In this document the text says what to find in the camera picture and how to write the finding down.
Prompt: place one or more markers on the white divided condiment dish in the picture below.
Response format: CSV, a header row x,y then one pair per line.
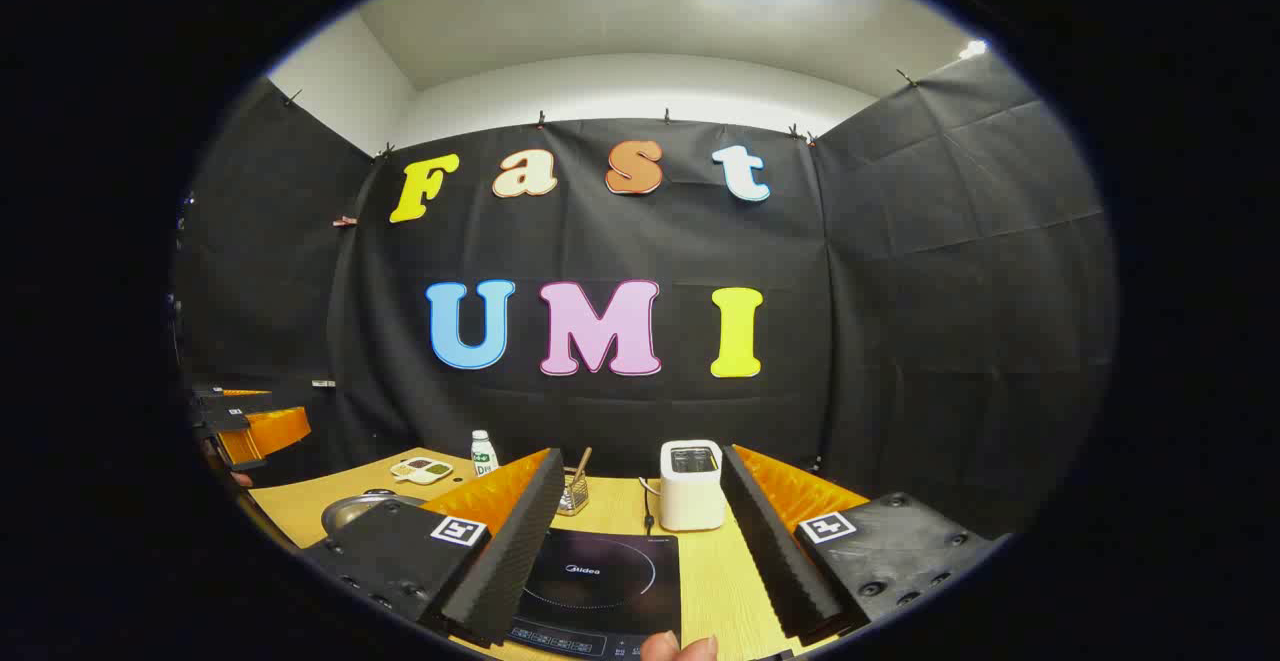
x,y
420,471

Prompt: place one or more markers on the black backdrop cloth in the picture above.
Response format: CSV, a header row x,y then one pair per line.
x,y
600,231

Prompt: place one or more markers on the black induction cooktop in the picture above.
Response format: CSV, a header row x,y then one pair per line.
x,y
610,581

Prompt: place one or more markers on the stainless steel pot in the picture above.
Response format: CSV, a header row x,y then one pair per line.
x,y
350,513

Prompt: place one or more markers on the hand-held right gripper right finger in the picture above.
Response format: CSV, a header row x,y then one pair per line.
x,y
775,561

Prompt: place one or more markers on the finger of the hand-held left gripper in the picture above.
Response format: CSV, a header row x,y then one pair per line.
x,y
210,393
228,421

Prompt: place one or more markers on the white toaster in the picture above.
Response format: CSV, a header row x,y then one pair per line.
x,y
690,501

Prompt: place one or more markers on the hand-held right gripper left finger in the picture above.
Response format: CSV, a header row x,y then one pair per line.
x,y
510,561

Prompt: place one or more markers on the white green-label milk bottle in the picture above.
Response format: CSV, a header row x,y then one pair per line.
x,y
484,461

